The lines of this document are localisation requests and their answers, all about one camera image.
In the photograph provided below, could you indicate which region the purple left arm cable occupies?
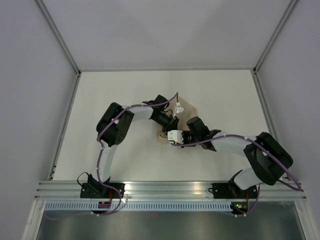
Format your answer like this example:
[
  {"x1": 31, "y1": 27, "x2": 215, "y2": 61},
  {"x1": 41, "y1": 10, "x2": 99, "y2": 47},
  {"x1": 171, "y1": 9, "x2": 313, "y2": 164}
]
[{"x1": 44, "y1": 91, "x2": 180, "y2": 220}]

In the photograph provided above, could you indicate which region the aluminium side rail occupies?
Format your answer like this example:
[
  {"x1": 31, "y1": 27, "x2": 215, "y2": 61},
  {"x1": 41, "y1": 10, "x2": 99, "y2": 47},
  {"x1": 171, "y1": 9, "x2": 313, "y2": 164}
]
[
  {"x1": 46, "y1": 71, "x2": 82, "y2": 181},
  {"x1": 252, "y1": 71, "x2": 291, "y2": 181}
]

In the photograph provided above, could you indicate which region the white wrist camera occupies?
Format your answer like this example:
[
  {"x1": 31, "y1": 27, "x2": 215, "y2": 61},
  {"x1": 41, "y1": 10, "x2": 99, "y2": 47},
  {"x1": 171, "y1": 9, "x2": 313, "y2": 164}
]
[
  {"x1": 173, "y1": 102, "x2": 185, "y2": 116},
  {"x1": 167, "y1": 130, "x2": 184, "y2": 145}
]

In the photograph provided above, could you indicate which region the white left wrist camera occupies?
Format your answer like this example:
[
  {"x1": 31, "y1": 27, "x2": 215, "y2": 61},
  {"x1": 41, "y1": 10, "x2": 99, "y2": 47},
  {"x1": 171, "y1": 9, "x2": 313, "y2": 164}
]
[{"x1": 173, "y1": 102, "x2": 185, "y2": 116}]

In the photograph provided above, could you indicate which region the beige cloth napkin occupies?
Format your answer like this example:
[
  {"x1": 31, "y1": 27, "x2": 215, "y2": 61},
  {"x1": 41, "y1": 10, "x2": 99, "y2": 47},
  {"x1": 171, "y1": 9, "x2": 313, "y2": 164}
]
[{"x1": 154, "y1": 96, "x2": 198, "y2": 144}]

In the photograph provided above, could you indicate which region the aluminium frame post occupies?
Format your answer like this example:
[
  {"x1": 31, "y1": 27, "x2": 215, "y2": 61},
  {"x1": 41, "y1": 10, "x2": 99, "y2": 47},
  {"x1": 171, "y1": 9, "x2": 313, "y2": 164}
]
[
  {"x1": 251, "y1": 0, "x2": 300, "y2": 75},
  {"x1": 34, "y1": 0, "x2": 81, "y2": 76}
]

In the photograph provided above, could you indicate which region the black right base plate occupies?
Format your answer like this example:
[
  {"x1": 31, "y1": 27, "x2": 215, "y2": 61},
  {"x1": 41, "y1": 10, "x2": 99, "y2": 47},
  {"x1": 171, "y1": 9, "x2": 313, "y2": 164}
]
[{"x1": 208, "y1": 182, "x2": 258, "y2": 200}]

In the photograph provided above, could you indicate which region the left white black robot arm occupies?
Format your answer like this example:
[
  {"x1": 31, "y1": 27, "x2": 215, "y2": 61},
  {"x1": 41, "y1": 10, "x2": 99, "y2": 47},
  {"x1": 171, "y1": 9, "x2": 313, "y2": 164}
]
[{"x1": 80, "y1": 95, "x2": 179, "y2": 200}]

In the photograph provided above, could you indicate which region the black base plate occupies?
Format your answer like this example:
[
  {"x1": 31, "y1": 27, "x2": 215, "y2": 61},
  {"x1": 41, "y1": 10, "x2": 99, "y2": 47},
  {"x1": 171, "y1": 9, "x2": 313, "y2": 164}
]
[
  {"x1": 208, "y1": 182, "x2": 258, "y2": 200},
  {"x1": 80, "y1": 182, "x2": 125, "y2": 199}
]

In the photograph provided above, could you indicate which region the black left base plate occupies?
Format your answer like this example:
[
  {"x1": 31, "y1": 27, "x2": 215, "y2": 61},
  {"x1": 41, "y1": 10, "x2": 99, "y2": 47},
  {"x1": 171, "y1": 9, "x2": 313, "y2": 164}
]
[{"x1": 80, "y1": 182, "x2": 125, "y2": 199}]

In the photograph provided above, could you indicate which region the right aluminium side rail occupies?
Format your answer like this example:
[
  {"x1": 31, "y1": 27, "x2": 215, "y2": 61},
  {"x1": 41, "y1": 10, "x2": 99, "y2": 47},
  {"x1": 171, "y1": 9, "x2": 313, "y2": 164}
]
[{"x1": 252, "y1": 71, "x2": 291, "y2": 181}]

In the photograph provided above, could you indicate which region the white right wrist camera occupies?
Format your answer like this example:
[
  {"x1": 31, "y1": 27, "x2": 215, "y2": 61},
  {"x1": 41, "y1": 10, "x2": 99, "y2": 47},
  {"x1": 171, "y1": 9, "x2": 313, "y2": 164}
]
[{"x1": 167, "y1": 130, "x2": 184, "y2": 145}]

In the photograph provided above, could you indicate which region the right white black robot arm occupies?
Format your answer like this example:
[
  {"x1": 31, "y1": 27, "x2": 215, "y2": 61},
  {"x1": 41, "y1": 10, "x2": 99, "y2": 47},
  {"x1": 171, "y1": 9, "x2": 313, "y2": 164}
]
[{"x1": 173, "y1": 116, "x2": 294, "y2": 198}]

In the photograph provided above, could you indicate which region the right aluminium frame post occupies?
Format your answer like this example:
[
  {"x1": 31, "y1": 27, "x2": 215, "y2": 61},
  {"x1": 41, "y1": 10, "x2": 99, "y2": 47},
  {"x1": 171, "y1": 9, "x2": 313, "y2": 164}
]
[{"x1": 251, "y1": 0, "x2": 300, "y2": 75}]

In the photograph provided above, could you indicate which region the white slotted cable duct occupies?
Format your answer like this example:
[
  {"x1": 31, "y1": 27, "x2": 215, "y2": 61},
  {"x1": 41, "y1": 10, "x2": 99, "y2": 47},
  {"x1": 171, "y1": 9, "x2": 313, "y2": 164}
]
[{"x1": 44, "y1": 200, "x2": 232, "y2": 212}]

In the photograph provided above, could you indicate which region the aluminium front mounting rail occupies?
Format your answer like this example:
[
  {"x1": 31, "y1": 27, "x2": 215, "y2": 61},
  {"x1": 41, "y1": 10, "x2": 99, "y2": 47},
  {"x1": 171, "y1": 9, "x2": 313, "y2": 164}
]
[{"x1": 33, "y1": 180, "x2": 307, "y2": 202}]

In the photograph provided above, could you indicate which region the left aluminium frame post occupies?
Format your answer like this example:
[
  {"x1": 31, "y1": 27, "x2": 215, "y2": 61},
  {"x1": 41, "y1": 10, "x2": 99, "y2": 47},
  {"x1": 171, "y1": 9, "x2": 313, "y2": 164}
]
[{"x1": 34, "y1": 0, "x2": 81, "y2": 76}]

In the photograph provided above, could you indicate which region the left aluminium side rail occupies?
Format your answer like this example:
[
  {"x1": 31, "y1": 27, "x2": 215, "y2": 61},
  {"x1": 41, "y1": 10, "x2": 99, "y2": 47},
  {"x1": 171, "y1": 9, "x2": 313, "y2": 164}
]
[{"x1": 46, "y1": 71, "x2": 82, "y2": 181}]

